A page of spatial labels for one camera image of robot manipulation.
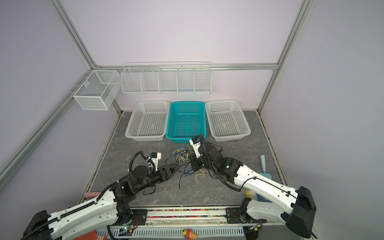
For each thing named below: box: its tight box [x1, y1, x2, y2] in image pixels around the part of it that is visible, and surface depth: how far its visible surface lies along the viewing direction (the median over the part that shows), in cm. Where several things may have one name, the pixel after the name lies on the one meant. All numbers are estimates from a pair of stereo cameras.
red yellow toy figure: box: [182, 228, 198, 240], surface depth 68 cm
